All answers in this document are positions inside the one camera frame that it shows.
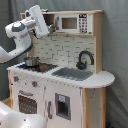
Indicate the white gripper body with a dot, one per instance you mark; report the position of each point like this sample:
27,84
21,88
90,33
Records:
41,28

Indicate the white toy microwave door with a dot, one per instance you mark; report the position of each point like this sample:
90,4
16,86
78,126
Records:
66,23

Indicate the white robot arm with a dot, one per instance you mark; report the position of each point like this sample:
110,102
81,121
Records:
19,31

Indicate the wooden toy kitchen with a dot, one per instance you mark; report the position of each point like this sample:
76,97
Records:
62,49

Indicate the small silver cooking pot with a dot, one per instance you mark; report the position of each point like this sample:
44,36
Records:
32,61

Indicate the black toy stovetop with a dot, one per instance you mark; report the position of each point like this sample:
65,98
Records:
41,67

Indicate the grey toy sink basin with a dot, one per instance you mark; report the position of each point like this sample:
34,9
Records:
72,74

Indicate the black toy faucet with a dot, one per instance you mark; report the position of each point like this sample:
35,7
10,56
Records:
82,64

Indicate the right red stove knob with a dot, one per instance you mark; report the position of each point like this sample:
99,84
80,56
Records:
34,83

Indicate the red stove knob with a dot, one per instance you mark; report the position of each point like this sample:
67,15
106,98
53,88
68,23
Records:
34,83
16,78

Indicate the left red stove knob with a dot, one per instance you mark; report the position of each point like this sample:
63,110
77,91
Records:
16,78

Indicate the oven door with window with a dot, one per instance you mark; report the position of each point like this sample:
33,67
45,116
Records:
27,104

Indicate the white cabinet door with dispenser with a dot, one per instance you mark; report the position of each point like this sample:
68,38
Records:
63,108

